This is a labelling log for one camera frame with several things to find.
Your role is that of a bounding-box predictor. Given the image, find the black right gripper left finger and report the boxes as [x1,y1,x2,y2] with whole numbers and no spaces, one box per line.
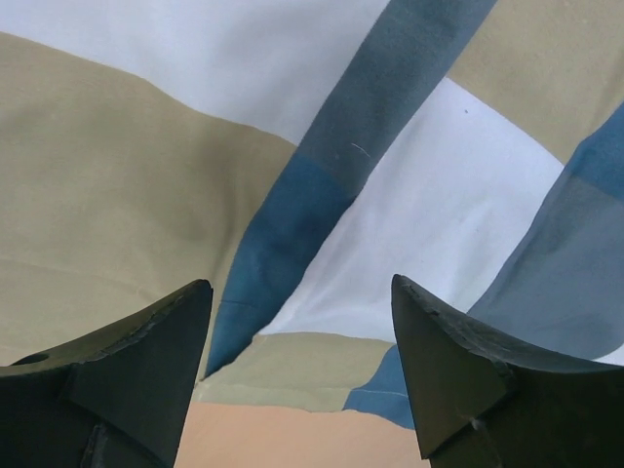
[1,280,213,467]

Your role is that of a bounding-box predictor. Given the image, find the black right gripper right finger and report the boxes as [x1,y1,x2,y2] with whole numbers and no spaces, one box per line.
[391,275,623,468]

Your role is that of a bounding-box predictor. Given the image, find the blue beige white plaid pillowcase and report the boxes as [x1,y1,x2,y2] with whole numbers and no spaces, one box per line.
[1,1,623,427]

